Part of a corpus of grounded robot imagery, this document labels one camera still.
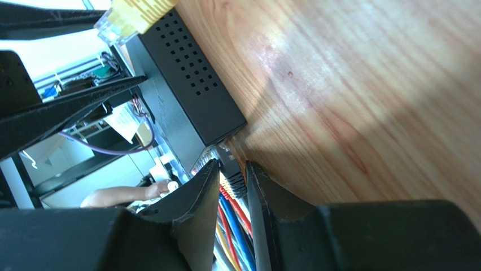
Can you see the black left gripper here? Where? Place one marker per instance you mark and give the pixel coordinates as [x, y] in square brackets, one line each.
[21, 128]

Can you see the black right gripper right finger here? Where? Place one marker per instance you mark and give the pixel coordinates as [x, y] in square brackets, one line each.
[291, 234]

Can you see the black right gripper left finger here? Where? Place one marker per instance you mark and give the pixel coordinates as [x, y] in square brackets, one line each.
[176, 233]

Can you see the black network switch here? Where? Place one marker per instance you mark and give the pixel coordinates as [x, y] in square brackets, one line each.
[189, 103]

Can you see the person hand in background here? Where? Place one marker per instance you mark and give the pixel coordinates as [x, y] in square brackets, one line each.
[114, 196]

